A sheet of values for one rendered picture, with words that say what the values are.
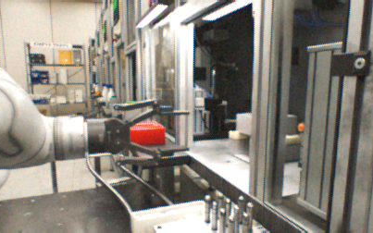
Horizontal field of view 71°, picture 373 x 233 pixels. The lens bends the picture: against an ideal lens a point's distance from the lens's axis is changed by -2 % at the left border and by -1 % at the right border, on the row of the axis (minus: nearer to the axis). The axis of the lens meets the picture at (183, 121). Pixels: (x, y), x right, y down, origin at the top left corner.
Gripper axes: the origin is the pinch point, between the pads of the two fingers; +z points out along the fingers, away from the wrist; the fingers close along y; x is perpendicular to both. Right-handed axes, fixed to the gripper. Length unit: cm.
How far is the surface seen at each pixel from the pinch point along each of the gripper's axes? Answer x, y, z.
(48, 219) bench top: 30, -32, -33
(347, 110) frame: -37.1, 8.7, 7.5
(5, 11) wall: 750, 183, -196
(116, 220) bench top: 22.1, -32.2, -12.7
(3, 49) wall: 750, 90, -207
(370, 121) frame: -39.8, 7.8, 7.5
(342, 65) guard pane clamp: -36.2, 13.8, 7.3
